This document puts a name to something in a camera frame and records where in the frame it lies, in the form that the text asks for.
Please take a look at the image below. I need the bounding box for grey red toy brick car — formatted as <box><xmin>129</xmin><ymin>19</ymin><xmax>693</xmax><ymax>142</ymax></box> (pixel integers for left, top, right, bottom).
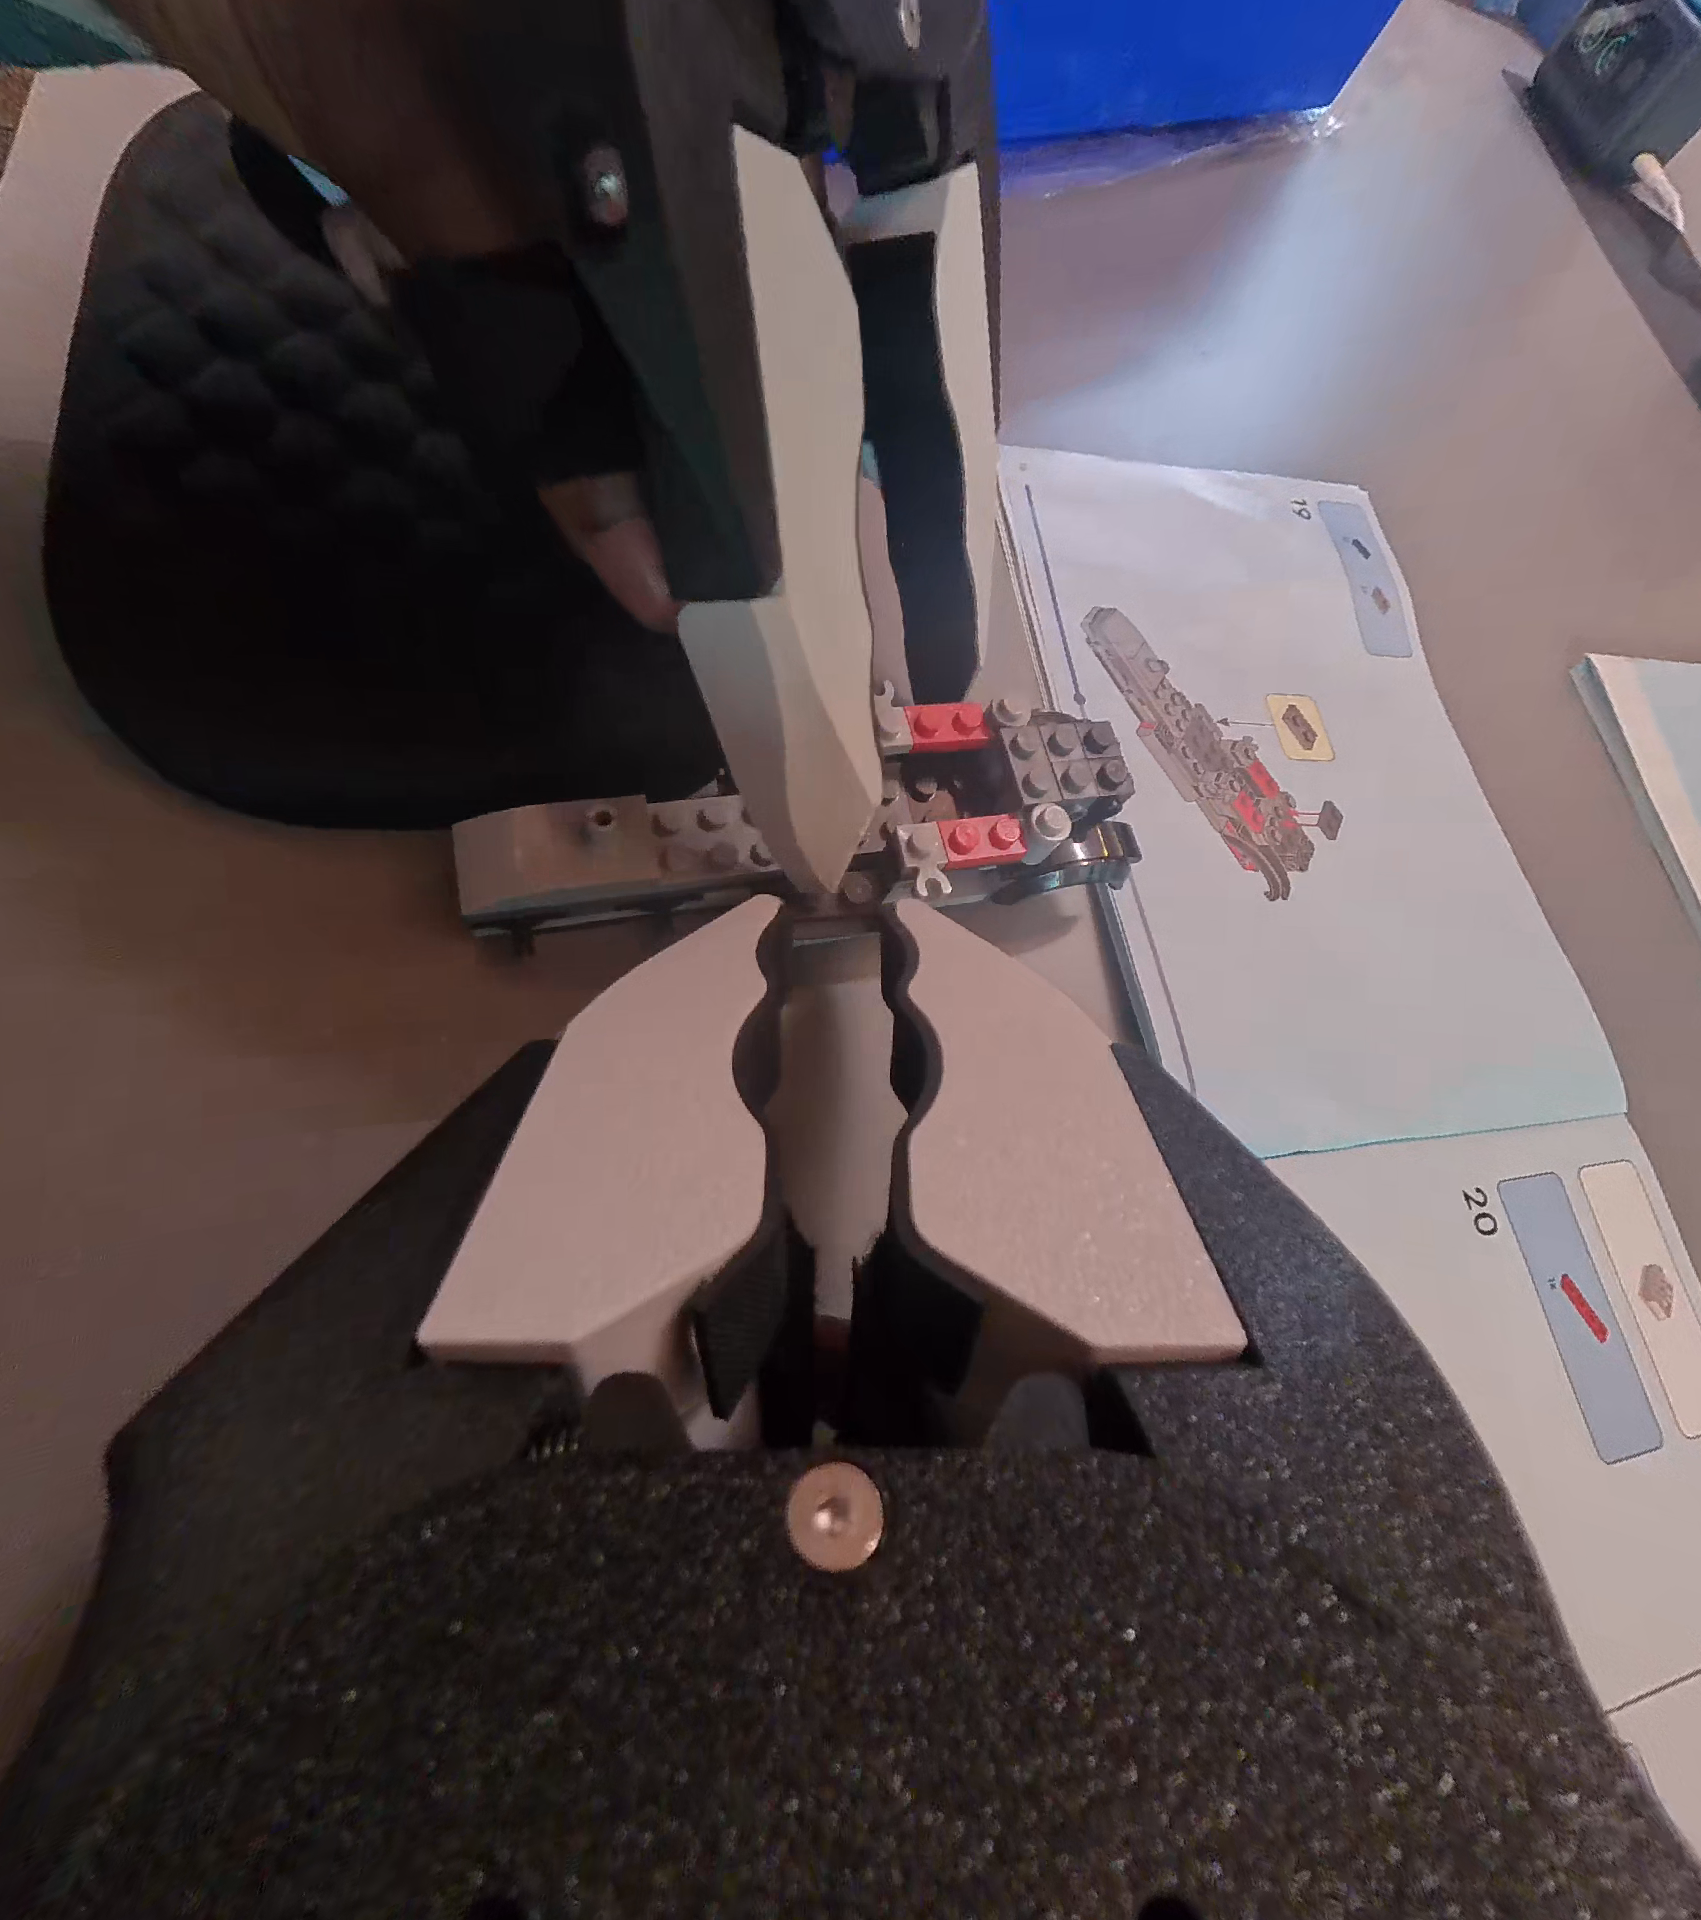
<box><xmin>452</xmin><ymin>673</ymin><xmax>1144</xmax><ymax>954</ymax></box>

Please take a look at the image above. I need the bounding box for person's left hand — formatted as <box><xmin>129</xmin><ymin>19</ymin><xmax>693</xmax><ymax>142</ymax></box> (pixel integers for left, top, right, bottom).
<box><xmin>129</xmin><ymin>0</ymin><xmax>683</xmax><ymax>635</ymax></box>

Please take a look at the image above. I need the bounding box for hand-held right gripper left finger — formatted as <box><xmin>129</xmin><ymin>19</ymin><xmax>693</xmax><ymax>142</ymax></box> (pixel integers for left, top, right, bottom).
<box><xmin>413</xmin><ymin>893</ymin><xmax>799</xmax><ymax>1369</ymax></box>

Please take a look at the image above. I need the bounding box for blue plastic crate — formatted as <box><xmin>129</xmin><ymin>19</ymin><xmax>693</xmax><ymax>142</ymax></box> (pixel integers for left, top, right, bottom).
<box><xmin>982</xmin><ymin>0</ymin><xmax>1410</xmax><ymax>148</ymax></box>

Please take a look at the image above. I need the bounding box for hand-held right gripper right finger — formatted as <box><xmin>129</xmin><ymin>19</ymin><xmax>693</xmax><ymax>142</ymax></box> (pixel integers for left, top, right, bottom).
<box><xmin>881</xmin><ymin>893</ymin><xmax>1254</xmax><ymax>1369</ymax></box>

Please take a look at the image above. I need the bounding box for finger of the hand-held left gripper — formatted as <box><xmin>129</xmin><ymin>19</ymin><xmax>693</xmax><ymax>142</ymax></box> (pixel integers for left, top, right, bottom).
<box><xmin>676</xmin><ymin>122</ymin><xmax>888</xmax><ymax>898</ymax></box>
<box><xmin>851</xmin><ymin>156</ymin><xmax>1005</xmax><ymax>700</ymax></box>

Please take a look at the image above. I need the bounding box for open building instruction booklet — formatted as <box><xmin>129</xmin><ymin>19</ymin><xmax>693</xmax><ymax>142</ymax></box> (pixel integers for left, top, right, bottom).
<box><xmin>996</xmin><ymin>442</ymin><xmax>1701</xmax><ymax>1920</ymax></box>

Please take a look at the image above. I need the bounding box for black dimpled wrist rest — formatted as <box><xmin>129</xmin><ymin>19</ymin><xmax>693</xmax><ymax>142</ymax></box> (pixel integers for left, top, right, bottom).
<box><xmin>40</xmin><ymin>89</ymin><xmax>776</xmax><ymax>829</ymax></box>

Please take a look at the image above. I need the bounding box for white cable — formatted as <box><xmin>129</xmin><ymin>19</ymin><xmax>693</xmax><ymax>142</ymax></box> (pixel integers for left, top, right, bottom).
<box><xmin>1623</xmin><ymin>142</ymin><xmax>1701</xmax><ymax>324</ymax></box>

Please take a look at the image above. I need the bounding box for grey desk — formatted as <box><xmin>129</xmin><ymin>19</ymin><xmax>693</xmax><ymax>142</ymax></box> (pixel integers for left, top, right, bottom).
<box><xmin>0</xmin><ymin>0</ymin><xmax>1701</xmax><ymax>1920</ymax></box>

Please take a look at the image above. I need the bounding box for dark box with teal print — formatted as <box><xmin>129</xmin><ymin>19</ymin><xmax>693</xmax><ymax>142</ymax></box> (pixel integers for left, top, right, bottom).
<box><xmin>1525</xmin><ymin>0</ymin><xmax>1701</xmax><ymax>160</ymax></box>

